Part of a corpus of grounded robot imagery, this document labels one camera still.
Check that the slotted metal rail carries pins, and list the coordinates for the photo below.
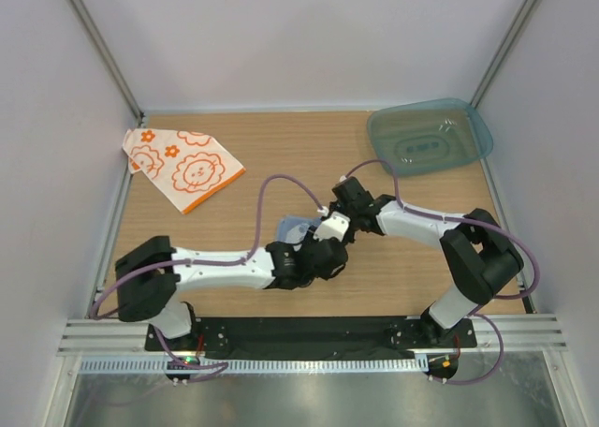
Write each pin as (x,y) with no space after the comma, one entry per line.
(157,365)

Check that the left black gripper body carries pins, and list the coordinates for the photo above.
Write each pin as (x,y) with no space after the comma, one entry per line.
(310,241)

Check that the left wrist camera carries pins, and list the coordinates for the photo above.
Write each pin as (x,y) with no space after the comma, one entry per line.
(333,227)

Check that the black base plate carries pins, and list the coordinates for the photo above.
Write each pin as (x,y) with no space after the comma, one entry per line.
(221,335)

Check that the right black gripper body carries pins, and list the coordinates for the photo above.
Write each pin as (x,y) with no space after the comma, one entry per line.
(353,228)

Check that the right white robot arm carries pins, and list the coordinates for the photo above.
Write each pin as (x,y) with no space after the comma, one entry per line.
(480,257)

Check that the blue terry towel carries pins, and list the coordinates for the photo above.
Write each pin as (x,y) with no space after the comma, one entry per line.
(292,229)

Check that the teal plastic tub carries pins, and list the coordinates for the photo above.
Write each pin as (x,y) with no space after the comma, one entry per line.
(429,136)

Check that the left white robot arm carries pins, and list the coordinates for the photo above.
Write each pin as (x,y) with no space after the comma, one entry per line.
(151,277)

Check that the white orange flower towel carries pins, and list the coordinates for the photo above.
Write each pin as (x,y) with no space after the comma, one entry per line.
(186,167)

